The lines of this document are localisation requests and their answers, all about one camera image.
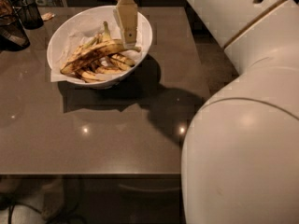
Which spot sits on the large spotted banana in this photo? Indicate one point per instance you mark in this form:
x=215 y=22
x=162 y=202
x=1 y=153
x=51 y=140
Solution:
x=82 y=57

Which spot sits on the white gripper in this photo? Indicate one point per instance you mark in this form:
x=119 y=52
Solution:
x=125 y=13

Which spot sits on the small wrapper on table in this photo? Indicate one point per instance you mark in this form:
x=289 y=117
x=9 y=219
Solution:
x=47 y=16

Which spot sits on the white paper liner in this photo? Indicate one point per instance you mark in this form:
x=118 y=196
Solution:
x=78 y=28

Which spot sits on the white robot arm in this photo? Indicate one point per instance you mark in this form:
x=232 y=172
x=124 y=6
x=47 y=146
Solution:
x=240 y=158

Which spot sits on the black mesh pen cup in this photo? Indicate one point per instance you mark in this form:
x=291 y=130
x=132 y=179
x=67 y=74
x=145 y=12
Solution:
x=28 y=13

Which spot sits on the dark container at left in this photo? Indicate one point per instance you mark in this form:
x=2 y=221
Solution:
x=12 y=35

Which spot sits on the bunch of small bananas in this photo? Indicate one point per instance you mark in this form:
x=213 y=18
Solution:
x=109 y=65

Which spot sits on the white oval bowl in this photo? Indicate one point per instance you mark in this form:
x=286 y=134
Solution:
x=93 y=31

